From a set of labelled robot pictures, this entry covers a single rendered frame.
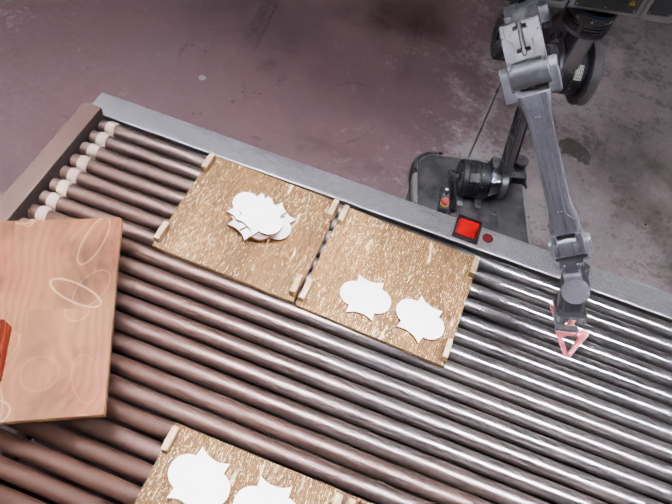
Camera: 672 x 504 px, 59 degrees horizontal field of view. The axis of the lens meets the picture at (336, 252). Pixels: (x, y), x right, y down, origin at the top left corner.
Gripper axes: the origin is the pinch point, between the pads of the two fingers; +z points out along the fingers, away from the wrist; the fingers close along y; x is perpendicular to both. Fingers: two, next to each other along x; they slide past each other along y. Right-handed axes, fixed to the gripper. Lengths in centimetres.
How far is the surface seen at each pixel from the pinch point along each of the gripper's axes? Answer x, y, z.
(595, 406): 10.7, -8.1, 21.0
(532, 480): -4.7, 11.9, 30.2
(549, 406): -0.8, -4.0, 20.1
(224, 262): -86, -5, -10
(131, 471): -91, 39, 22
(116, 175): -124, -18, -29
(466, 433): -20.4, 8.3, 22.6
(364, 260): -51, -19, -9
